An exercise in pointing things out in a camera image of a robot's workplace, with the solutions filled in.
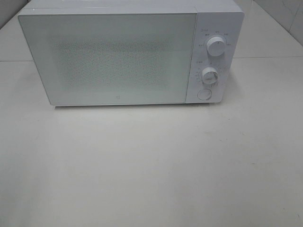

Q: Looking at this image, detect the round door release button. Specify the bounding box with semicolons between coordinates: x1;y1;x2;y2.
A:
197;89;212;101

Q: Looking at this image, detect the white microwave knob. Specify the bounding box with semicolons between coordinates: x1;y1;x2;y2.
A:
202;67;218;85
206;35;226;57

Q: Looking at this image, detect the white microwave door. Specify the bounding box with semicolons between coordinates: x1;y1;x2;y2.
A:
19;13;196;106

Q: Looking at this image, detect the white microwave oven body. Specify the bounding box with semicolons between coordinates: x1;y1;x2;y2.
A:
18;0;244;105

